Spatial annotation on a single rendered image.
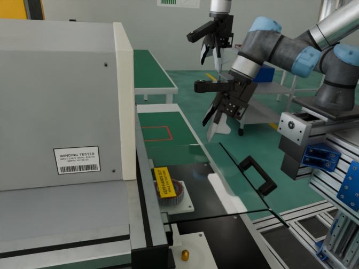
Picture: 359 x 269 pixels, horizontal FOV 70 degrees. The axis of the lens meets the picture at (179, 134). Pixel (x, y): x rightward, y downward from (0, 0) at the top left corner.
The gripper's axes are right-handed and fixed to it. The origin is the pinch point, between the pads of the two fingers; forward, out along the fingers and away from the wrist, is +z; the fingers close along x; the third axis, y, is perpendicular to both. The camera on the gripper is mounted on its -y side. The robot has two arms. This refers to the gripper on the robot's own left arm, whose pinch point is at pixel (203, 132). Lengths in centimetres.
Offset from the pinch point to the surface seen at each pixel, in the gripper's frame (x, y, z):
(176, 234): -23.8, 0.1, 19.4
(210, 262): -22.3, 12.4, 25.1
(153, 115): 80, -14, 24
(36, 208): -44, -26, 7
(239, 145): 191, 89, 50
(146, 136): 51, -14, 28
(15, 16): 278, -217, 36
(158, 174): -27.7, -10.7, 4.2
